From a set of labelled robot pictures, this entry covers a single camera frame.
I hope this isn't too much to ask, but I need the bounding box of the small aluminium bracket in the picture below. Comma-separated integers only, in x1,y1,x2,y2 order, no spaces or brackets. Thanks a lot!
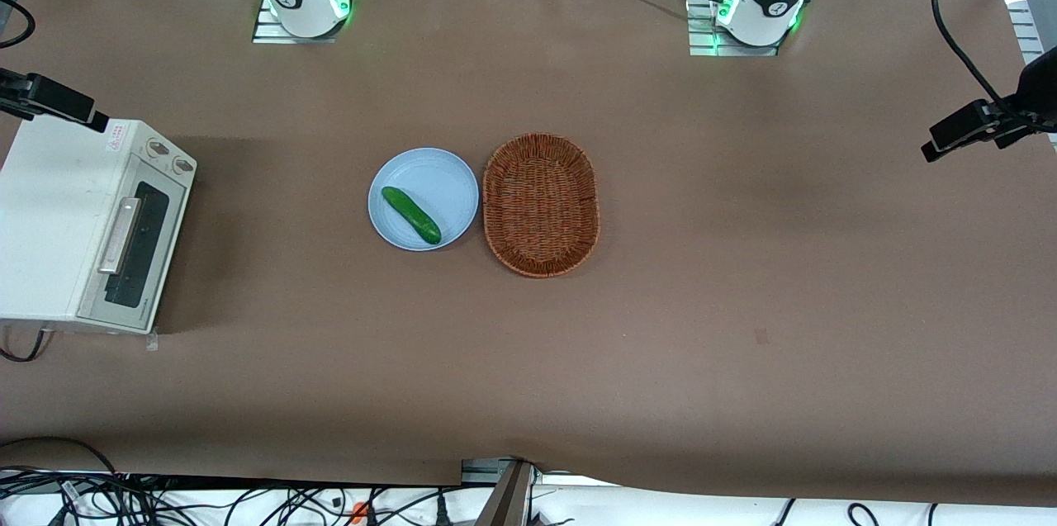
460,457,507,485

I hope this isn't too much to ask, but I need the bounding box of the brown oval wicker basket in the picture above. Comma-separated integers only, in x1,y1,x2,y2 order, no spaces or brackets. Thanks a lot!
482,133,601,279

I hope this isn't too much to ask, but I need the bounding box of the slotted aluminium plate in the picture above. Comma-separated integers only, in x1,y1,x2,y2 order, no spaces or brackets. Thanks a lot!
1005,0,1048,64

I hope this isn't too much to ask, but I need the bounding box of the black oven power cable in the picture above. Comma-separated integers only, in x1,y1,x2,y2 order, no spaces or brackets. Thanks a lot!
0,326,47,363

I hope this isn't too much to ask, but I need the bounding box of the light blue round plate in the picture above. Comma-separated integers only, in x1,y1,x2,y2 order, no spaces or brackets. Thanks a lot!
367,148,481,252

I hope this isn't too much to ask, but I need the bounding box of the green cucumber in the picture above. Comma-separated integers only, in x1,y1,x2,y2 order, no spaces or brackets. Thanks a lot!
381,186,443,245

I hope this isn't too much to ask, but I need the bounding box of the aluminium arm base plate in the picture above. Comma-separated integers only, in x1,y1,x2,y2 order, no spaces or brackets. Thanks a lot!
686,0,782,59
251,0,348,45

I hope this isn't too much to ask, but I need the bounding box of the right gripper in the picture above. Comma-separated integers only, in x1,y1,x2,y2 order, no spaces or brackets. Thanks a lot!
0,67,110,135

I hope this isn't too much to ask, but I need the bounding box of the white toaster oven body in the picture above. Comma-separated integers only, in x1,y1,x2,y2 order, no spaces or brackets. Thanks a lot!
0,117,198,337

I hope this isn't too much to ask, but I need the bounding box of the dark camera post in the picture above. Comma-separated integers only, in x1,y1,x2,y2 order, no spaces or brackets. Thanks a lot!
475,460,534,526

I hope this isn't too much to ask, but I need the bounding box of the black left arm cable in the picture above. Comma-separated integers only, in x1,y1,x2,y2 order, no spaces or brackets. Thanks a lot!
931,0,1012,110

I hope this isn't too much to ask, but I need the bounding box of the brown paper table cover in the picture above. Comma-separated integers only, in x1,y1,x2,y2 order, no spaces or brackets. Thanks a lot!
0,0,1057,508

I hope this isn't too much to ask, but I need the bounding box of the black looped floor cable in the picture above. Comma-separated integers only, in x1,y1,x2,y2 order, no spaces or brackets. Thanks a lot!
0,436,118,479

